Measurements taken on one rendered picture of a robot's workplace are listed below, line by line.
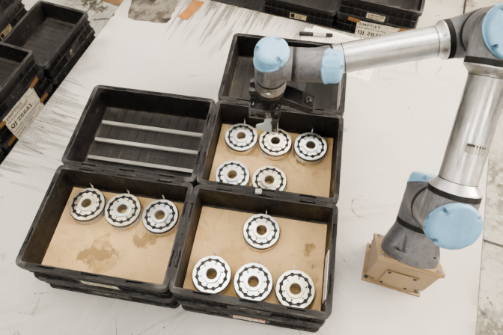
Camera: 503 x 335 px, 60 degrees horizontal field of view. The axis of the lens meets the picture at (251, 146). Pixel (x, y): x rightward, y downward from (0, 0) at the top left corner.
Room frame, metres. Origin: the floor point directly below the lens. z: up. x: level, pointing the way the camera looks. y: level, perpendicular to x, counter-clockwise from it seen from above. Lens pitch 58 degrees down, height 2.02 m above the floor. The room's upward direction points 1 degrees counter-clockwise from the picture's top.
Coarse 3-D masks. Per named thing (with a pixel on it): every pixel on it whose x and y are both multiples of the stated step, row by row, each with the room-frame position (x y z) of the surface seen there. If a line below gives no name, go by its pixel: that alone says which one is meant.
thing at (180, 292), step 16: (192, 192) 0.53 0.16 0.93; (224, 192) 0.53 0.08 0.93; (240, 192) 0.53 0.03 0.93; (192, 208) 0.48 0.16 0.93; (336, 208) 0.48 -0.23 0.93; (336, 224) 0.43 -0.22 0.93; (336, 240) 0.39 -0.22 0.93; (176, 256) 0.35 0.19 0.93; (176, 272) 0.31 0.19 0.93; (176, 288) 0.27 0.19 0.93; (240, 304) 0.23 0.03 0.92; (256, 304) 0.23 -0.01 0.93; (272, 304) 0.23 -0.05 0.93
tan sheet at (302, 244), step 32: (224, 224) 0.48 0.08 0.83; (288, 224) 0.47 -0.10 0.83; (320, 224) 0.47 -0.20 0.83; (192, 256) 0.38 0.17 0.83; (224, 256) 0.38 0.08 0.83; (256, 256) 0.38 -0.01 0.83; (288, 256) 0.38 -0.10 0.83; (320, 256) 0.38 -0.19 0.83; (192, 288) 0.30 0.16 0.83; (320, 288) 0.29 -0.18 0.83
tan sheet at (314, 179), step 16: (224, 128) 0.81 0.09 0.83; (224, 144) 0.75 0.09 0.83; (224, 160) 0.69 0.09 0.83; (240, 160) 0.69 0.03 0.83; (256, 160) 0.69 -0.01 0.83; (272, 160) 0.69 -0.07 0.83; (288, 160) 0.69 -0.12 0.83; (288, 176) 0.63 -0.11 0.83; (304, 176) 0.63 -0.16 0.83; (320, 176) 0.63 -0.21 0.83; (304, 192) 0.58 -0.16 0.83; (320, 192) 0.57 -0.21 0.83
